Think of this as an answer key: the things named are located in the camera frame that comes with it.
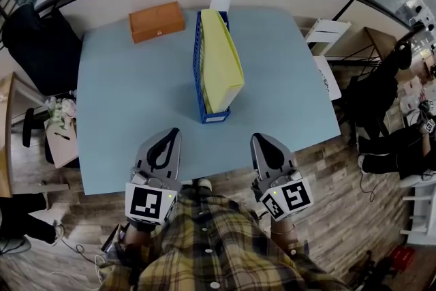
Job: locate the black chair with jacket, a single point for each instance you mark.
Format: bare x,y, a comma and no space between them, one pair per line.
374,95

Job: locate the yellow plaid shirt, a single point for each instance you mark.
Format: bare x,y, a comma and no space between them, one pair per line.
211,248

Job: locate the person's right forearm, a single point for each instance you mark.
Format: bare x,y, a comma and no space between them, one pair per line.
282,238

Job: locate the orange wooden drawer box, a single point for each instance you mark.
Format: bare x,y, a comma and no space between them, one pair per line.
155,22

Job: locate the blue file holder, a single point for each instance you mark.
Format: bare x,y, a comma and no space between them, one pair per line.
197,78

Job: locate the white shelf unit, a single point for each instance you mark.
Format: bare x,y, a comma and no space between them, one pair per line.
420,211

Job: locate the person's white shoe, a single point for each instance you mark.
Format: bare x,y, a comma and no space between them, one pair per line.
204,182

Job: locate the black smartphone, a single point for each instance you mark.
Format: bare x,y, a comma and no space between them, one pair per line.
110,239

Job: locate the small white flower bunch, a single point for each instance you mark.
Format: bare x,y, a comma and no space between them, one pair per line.
61,112

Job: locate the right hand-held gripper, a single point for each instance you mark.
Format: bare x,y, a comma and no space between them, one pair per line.
294,196

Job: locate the yellow folder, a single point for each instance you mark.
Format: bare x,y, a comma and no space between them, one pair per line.
219,58

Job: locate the black office chair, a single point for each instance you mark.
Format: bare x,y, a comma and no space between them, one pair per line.
41,51

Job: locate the person's left forearm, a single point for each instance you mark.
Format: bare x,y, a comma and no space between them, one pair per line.
134,238

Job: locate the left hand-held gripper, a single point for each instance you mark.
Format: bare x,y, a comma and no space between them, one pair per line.
143,202

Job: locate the white chair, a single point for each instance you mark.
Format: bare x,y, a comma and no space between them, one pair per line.
327,41

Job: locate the black pen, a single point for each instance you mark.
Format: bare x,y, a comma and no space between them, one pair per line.
62,136

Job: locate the red box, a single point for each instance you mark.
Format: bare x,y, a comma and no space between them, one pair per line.
402,257

